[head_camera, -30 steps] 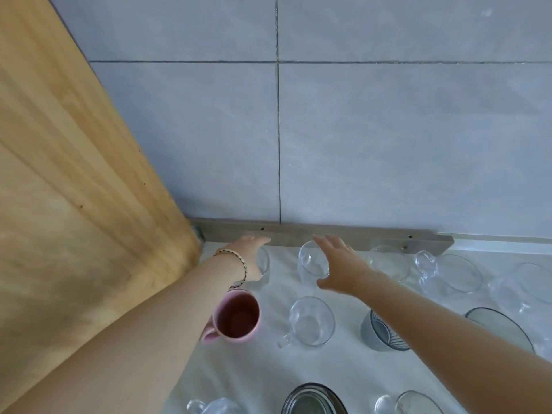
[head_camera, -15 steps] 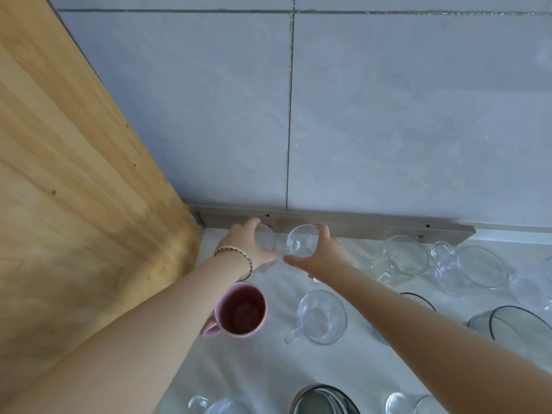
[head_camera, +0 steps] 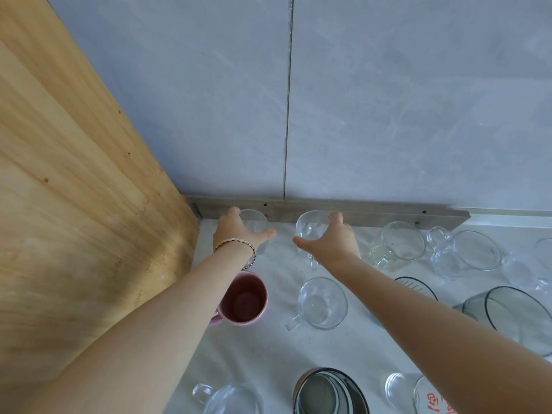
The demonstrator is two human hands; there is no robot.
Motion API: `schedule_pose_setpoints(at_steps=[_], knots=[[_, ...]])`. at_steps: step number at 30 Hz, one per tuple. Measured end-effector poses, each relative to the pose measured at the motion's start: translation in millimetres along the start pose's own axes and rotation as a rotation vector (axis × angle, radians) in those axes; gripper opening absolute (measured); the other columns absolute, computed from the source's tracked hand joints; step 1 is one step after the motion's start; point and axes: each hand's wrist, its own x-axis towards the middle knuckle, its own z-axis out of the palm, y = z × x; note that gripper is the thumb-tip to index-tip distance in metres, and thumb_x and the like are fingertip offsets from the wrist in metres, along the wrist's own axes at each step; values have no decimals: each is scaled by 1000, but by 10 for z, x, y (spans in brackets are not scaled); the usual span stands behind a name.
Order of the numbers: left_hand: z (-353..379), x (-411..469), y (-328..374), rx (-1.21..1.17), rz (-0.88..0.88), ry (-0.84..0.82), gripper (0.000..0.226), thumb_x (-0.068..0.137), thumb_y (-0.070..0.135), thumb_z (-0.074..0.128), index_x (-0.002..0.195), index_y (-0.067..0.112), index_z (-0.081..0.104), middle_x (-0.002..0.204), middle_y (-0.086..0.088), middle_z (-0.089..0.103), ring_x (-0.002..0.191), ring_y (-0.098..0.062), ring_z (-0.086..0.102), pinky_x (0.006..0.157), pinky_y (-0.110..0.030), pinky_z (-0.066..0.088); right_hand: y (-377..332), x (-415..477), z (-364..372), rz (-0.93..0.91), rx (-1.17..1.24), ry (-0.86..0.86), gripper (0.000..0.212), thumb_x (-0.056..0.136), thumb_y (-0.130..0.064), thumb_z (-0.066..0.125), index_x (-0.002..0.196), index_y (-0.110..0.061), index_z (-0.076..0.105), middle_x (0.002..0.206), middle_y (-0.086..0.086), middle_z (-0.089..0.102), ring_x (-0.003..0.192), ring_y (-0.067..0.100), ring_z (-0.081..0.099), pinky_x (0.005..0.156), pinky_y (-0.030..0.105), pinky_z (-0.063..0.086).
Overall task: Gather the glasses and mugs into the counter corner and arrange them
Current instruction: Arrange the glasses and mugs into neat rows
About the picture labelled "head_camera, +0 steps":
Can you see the person's left hand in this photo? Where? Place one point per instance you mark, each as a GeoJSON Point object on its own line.
{"type": "Point", "coordinates": [233, 230]}

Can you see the white table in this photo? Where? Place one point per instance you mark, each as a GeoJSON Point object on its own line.
{"type": "Point", "coordinates": [276, 353]}

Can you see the orange and grey ceramic cup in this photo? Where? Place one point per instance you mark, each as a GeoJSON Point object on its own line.
{"type": "Point", "coordinates": [330, 394]}

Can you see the white backsplash strip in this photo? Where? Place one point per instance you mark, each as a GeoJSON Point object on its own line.
{"type": "Point", "coordinates": [509, 219]}

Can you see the clear spouted glass cup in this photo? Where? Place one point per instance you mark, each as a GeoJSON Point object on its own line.
{"type": "Point", "coordinates": [233, 401]}

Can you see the wide grey stepped glass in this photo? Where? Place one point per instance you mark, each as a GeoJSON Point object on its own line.
{"type": "Point", "coordinates": [517, 323]}

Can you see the person's left forearm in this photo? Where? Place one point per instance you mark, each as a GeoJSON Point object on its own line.
{"type": "Point", "coordinates": [151, 340]}

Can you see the person's right hand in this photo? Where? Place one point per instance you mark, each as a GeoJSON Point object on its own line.
{"type": "Point", "coordinates": [336, 245]}

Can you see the grey metal wall strip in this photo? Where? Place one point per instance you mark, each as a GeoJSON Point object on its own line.
{"type": "Point", "coordinates": [379, 213]}

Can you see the person's right forearm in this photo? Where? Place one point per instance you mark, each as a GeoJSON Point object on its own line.
{"type": "Point", "coordinates": [453, 340]}

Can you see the wooden cabinet side panel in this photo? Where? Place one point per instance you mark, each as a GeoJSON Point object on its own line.
{"type": "Point", "coordinates": [77, 211]}

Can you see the clear glass mug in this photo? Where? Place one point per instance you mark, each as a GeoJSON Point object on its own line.
{"type": "Point", "coordinates": [465, 256]}
{"type": "Point", "coordinates": [522, 273]}
{"type": "Point", "coordinates": [310, 226]}
{"type": "Point", "coordinates": [321, 303]}
{"type": "Point", "coordinates": [256, 222]}
{"type": "Point", "coordinates": [399, 245]}

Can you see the pink ceramic mug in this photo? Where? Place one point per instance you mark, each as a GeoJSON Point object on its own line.
{"type": "Point", "coordinates": [243, 299]}

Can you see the tall grey ribbed glass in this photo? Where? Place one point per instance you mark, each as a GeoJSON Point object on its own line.
{"type": "Point", "coordinates": [420, 286]}

